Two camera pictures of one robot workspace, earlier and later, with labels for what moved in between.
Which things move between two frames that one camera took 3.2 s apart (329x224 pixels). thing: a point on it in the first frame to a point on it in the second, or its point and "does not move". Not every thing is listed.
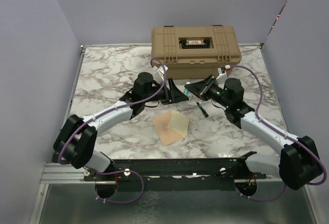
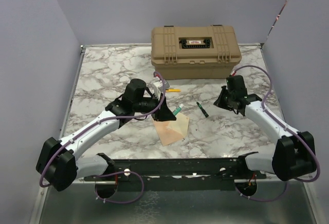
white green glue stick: (186, 91) to (178, 109)
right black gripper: (197, 87) to (220, 102)
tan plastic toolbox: (195, 52) does not move
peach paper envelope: (170, 126) does not move
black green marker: (204, 112) does not move
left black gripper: (173, 95) to (163, 113)
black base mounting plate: (199, 174) does not move
